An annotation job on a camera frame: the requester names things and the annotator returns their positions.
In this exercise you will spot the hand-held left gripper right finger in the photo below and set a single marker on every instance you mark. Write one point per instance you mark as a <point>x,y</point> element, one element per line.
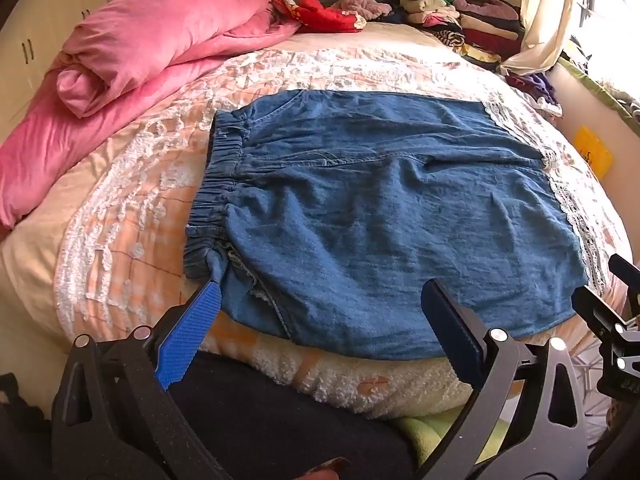
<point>450,332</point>

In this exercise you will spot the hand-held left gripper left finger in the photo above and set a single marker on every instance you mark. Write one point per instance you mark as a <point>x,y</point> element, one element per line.
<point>192,330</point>

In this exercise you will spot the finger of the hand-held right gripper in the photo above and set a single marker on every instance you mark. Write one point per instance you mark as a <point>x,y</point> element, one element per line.
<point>597,310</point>
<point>625,270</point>

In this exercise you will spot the blue denim pants lace trim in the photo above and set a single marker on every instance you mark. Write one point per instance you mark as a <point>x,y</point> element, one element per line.
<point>375,210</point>

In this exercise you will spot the yellow card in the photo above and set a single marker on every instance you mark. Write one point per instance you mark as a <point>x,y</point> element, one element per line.
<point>592,152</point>

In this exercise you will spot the person's black clothing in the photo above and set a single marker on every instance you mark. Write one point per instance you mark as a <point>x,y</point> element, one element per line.
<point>280,425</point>

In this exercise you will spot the peach and white printed blanket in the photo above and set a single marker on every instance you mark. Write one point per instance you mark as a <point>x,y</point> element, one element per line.
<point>125,170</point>

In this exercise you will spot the green windowsill cloth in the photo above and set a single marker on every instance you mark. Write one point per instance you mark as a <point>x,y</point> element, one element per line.
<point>602,90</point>

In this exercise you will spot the purple clothes heap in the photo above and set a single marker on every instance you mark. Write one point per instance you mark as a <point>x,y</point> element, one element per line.
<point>535,87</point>

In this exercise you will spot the cream curtain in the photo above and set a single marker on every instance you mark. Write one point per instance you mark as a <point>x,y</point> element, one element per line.
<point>542,15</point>

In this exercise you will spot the pink quilt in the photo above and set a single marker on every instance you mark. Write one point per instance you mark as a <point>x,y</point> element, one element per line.
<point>125,60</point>

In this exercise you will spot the stack of folded clothes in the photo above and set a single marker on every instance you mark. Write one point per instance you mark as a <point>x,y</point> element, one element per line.
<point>475,20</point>

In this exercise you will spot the mauve fuzzy cloth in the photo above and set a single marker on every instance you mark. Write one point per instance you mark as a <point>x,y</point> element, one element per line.
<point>362,4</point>

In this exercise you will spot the red patterned cloth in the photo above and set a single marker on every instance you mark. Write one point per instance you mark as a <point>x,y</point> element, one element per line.
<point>325,16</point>

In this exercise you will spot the cream wardrobe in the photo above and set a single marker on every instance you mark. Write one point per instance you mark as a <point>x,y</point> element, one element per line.
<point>40,25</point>

